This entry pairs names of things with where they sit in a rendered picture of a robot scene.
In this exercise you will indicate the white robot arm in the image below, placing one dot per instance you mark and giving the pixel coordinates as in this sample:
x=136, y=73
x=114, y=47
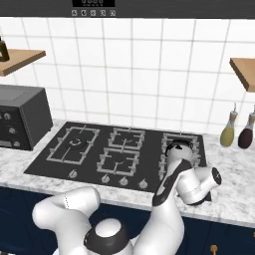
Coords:
x=166, y=225

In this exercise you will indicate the black gas hob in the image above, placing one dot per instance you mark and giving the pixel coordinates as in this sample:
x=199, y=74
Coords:
x=93, y=159

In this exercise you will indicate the silver hob knob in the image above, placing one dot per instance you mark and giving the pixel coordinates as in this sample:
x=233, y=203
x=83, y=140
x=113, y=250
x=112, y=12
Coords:
x=72, y=174
x=143, y=183
x=105, y=179
x=124, y=181

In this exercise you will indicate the black toaster oven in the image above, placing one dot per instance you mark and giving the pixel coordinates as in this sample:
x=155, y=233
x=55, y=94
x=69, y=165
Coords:
x=31, y=113

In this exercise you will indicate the yellow oil bottle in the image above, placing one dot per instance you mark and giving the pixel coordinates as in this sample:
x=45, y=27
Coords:
x=227, y=132

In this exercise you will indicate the dark red vinegar bottle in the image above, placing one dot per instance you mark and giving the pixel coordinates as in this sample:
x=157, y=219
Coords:
x=246, y=136

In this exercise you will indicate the dark range hood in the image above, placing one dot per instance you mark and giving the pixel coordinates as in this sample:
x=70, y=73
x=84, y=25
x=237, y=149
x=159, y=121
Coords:
x=166, y=8

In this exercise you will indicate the navy cupboard door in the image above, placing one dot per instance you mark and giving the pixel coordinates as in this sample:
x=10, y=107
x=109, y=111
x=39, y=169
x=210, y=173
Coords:
x=197, y=237
x=15, y=219
x=237, y=240

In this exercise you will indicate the wooden wall shelf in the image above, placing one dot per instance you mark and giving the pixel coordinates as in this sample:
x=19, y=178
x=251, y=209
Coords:
x=245, y=71
x=20, y=59

